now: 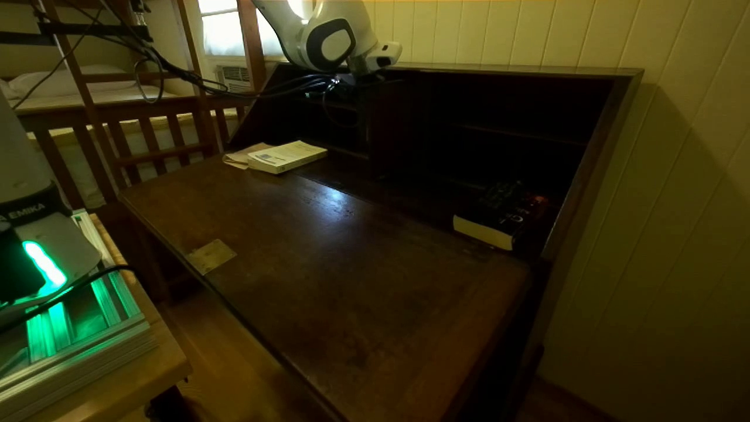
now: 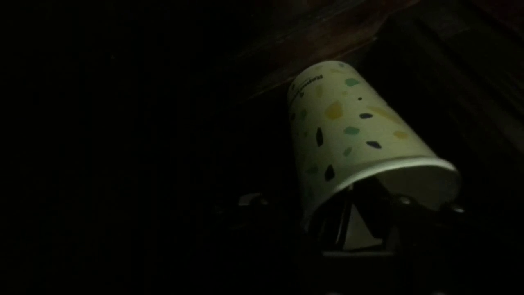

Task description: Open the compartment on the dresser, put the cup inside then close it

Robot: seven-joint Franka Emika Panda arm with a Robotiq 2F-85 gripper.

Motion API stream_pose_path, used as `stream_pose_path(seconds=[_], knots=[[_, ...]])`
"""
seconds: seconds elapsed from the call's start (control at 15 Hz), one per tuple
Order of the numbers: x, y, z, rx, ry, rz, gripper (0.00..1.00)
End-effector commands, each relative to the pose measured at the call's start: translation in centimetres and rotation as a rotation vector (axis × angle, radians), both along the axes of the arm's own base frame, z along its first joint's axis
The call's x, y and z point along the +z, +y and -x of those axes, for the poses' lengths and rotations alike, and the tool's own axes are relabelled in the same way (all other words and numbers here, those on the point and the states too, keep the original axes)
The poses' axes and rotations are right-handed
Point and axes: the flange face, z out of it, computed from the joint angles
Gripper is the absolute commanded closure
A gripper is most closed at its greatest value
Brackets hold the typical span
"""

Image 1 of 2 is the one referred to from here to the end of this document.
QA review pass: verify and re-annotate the white bedding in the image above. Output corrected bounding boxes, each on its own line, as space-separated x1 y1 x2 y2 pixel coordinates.
0 67 186 112

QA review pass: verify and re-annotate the white window air conditioner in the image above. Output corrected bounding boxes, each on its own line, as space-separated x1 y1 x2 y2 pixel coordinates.
213 62 253 94

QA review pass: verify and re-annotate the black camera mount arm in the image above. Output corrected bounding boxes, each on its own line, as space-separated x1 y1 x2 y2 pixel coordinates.
0 21 155 46

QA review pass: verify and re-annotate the black cable bundle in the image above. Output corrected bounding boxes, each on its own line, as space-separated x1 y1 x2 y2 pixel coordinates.
45 0 353 107

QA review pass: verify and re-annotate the thin black cable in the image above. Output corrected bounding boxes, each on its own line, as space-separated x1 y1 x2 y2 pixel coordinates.
0 262 137 331

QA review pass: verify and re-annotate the dark wooden secretary desk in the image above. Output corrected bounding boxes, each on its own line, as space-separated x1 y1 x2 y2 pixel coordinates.
115 61 646 422

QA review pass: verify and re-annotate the brown wooden bed frame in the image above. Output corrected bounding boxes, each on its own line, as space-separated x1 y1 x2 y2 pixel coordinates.
6 0 267 214

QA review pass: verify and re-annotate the white paperback book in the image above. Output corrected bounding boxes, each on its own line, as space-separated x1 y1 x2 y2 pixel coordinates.
246 137 331 175

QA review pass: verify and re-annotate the small paper note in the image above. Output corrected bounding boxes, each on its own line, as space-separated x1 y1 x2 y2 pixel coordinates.
186 237 240 277

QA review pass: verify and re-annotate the light wooden side table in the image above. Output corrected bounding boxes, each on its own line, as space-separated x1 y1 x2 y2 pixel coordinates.
0 209 195 422

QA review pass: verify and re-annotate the green lit device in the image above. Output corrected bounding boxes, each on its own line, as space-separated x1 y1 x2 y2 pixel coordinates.
0 209 156 400

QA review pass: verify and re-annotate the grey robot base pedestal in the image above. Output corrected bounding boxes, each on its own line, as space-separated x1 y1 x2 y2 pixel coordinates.
0 91 74 310

